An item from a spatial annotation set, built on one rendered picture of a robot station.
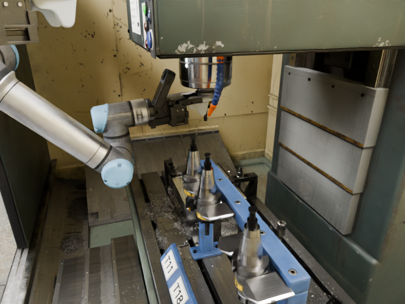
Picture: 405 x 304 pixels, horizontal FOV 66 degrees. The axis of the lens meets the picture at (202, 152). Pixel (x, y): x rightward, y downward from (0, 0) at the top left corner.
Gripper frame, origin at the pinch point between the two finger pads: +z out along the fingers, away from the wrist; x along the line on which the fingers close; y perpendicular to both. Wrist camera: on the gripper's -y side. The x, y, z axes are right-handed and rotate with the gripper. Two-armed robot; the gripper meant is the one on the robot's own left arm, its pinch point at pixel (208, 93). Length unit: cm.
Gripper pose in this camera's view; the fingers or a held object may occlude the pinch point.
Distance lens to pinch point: 98.9
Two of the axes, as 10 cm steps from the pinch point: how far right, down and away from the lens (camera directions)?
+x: 3.8, 3.7, -8.5
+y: 0.5, 9.1, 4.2
